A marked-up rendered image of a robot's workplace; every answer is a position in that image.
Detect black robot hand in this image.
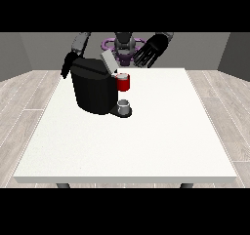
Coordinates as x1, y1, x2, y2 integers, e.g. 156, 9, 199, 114
132, 33, 171, 69
60, 51, 79, 80

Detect black coffee machine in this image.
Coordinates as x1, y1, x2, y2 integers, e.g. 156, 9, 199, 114
69, 57, 133, 118

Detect pale grey machine lid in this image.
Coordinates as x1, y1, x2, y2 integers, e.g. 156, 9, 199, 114
100, 49, 119, 74

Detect red pod holder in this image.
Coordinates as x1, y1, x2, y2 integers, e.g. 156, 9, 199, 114
115, 72, 132, 93

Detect grey robot trunk purple rings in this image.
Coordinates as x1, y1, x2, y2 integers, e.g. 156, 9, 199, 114
101, 32, 147, 67

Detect small grey cup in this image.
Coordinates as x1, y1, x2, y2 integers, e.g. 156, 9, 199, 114
116, 98, 132, 116

